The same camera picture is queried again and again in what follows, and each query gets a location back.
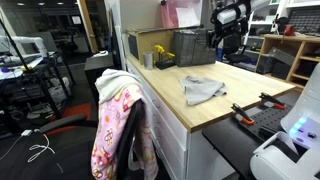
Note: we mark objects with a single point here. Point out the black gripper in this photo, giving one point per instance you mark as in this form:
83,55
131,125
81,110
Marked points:
228,28

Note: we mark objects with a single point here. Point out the white towel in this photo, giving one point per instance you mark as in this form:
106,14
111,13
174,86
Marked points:
113,83

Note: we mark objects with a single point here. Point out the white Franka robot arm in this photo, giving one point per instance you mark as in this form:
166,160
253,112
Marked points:
230,14

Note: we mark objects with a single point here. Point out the grey towel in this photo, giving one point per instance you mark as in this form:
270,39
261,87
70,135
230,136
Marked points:
200,90

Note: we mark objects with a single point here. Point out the grey fabric tote basket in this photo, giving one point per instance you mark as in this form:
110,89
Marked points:
193,48

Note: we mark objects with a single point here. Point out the black swivel chair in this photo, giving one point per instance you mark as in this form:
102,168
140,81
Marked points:
238,56

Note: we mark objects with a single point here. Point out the white paper sheet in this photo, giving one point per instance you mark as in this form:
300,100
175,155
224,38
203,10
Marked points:
187,16

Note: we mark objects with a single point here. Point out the white shelving rack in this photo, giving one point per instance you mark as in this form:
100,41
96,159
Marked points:
258,23

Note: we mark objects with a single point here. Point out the pink plastic sheet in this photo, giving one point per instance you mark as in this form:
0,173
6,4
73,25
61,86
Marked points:
168,15

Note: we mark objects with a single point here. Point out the yellow flowers in black tray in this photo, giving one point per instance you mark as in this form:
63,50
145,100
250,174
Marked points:
165,62

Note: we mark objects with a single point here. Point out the tan box with dark panel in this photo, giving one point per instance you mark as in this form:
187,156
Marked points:
150,41

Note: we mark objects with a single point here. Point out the grey storage bin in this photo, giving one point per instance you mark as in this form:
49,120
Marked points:
281,56

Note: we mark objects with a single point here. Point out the metal cup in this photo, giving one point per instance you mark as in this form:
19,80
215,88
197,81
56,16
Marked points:
148,60

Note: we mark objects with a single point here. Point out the black storage bin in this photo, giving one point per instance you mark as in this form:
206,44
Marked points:
280,70

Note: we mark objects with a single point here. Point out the red tool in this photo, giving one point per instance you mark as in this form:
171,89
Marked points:
289,30

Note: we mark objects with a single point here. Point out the black orange bar clamp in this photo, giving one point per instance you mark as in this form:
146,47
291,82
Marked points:
271,100
243,115

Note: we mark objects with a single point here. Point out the wooden shelf unit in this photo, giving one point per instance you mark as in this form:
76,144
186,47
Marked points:
296,50

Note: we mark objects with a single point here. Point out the dark parts organiser rack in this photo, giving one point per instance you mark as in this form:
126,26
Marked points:
305,20

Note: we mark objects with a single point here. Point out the white drawer cabinet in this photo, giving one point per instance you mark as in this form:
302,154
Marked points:
173,140

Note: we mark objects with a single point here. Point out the small black cabinet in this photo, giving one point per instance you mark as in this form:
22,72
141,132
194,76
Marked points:
96,66

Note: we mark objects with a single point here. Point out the pink patterned blanket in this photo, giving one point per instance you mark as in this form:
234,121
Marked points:
110,133

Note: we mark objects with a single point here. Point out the black equipment cart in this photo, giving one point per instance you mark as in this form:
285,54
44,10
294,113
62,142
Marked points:
43,80

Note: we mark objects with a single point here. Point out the black mesh office chair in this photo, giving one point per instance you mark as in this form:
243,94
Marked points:
66,156

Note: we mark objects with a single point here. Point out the black tripod stand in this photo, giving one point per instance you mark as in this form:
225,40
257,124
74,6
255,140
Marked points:
13,46

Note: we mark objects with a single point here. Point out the wooden door frame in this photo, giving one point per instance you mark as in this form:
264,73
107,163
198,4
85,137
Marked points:
87,26

